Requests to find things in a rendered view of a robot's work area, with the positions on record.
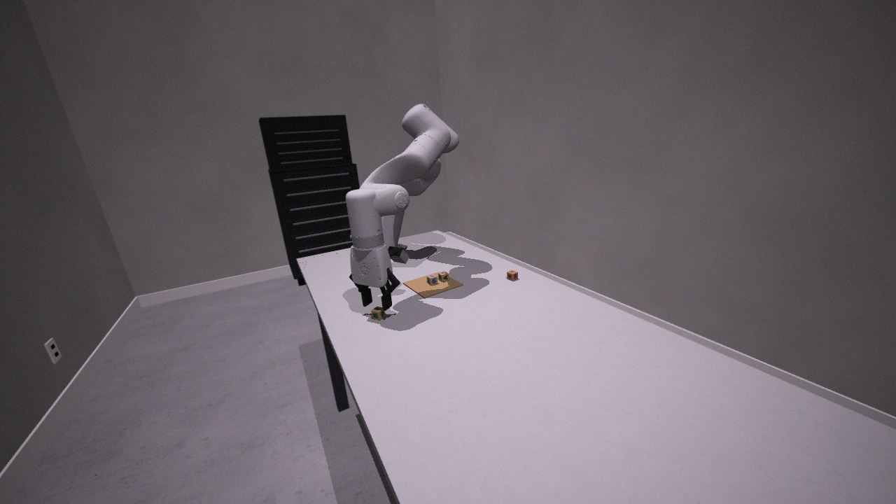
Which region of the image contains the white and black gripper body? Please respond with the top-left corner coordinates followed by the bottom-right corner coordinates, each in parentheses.
top-left (350, 243), bottom-right (393, 288)

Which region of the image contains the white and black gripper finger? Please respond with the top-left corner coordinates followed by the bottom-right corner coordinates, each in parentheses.
top-left (380, 268), bottom-right (400, 311)
top-left (349, 275), bottom-right (372, 307)

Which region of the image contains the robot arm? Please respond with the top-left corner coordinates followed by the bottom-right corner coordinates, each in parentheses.
top-left (346, 104), bottom-right (459, 264)

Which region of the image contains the tan flat square mat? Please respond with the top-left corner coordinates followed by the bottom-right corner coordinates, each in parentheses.
top-left (403, 272), bottom-right (463, 299)

